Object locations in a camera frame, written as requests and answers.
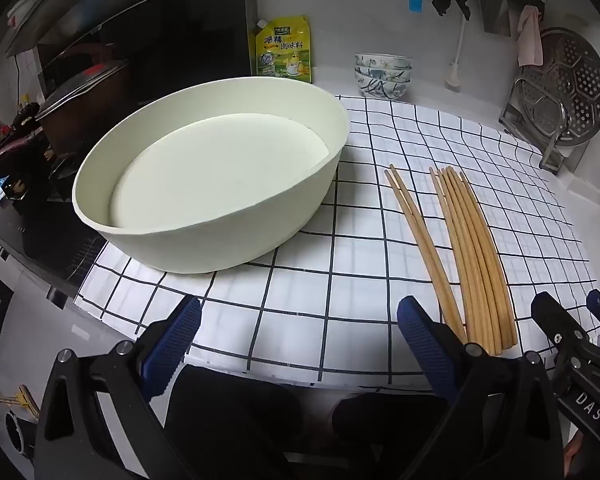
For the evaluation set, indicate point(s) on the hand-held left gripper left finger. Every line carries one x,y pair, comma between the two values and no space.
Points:
172,345

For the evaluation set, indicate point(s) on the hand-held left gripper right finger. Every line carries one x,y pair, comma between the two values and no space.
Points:
427,347

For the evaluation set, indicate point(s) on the bundle of wooden chopsticks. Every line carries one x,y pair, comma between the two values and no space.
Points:
475,260

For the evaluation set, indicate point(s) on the white oval plastic basin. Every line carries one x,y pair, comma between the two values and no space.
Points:
205,170

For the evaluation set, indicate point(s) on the person's right hand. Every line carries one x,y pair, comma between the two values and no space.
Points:
576,457

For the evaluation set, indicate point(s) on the person's dark trousers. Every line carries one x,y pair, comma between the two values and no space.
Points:
250,420

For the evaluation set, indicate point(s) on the black and white checked cloth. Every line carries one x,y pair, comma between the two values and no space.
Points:
305,300

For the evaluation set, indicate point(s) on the black gas stove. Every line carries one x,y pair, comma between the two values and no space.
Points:
40,240

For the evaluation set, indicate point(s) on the black round knob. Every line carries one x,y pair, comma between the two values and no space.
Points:
17,432

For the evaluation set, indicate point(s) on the perforated steel steamer plate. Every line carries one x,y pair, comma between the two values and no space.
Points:
577,85

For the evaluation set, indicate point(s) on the dark red wok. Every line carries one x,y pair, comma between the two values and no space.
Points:
10,150

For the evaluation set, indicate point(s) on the brown pot with glass lid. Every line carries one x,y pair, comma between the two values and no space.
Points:
80,105

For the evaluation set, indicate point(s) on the pink cloth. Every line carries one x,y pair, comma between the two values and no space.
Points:
530,35

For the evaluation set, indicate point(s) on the black range hood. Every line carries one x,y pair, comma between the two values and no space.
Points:
155,35

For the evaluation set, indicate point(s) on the yellow seasoning pouch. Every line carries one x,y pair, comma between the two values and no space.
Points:
282,50

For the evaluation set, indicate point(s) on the steel cleaver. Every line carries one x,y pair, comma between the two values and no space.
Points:
494,10

